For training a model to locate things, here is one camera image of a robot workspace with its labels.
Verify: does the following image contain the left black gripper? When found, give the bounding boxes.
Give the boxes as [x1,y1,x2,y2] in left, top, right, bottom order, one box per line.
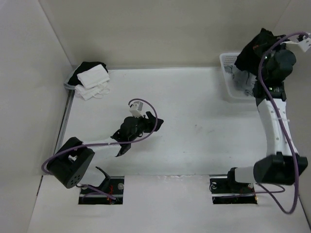
[128,111,162,142]

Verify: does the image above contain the black tank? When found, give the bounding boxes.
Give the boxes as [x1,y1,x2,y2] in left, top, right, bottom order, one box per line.
[234,28,285,76]
[65,62,108,86]

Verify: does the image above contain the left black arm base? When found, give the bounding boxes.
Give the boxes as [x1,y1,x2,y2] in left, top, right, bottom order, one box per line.
[77,166,124,205]

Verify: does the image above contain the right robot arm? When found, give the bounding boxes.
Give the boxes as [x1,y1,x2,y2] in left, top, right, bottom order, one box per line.
[225,49,308,192]

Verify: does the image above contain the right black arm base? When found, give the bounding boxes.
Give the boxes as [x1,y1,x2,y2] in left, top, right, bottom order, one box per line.
[209,178,257,204]

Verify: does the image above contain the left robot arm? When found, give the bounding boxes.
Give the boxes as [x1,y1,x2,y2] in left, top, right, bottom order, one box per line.
[45,112,164,194]

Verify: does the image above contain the lower folded white tank top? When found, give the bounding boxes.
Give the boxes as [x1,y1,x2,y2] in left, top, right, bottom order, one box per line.
[75,82,110,101]

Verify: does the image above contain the folded white tank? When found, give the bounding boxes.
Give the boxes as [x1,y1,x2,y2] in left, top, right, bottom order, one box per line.
[77,65,110,89]
[75,82,110,101]

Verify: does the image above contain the upper folded white tank top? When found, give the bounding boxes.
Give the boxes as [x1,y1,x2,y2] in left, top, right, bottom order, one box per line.
[77,65,110,89]

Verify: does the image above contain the folded black tank top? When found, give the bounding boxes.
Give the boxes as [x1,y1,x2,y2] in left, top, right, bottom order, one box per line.
[65,62,108,86]

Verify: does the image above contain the grey tank top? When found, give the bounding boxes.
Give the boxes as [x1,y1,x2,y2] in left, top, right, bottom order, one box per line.
[225,64,256,96]

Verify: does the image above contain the white plastic basket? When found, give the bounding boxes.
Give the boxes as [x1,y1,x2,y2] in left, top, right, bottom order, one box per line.
[219,52,255,103]

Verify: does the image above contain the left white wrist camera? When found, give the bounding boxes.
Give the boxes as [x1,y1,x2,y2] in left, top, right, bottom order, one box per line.
[129,101,143,118]

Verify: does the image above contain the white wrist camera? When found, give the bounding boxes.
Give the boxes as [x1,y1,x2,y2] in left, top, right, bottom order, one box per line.
[129,101,143,118]
[290,33,311,52]

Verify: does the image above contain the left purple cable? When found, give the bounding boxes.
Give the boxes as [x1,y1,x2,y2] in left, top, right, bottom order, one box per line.
[41,98,160,175]

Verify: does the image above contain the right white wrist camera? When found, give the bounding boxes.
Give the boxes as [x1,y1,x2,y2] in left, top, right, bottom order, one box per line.
[290,33,311,52]

